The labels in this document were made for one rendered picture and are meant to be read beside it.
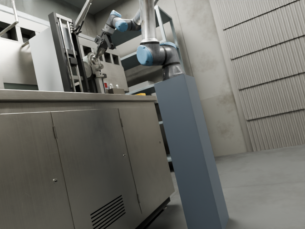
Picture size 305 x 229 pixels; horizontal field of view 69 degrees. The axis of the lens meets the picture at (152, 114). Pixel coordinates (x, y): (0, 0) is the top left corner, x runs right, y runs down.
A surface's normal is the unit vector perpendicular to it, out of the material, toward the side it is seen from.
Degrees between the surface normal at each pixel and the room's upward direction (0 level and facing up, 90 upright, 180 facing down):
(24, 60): 90
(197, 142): 90
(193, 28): 90
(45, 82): 90
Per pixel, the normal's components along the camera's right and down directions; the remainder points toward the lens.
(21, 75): 0.85, -0.23
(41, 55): -0.47, 0.05
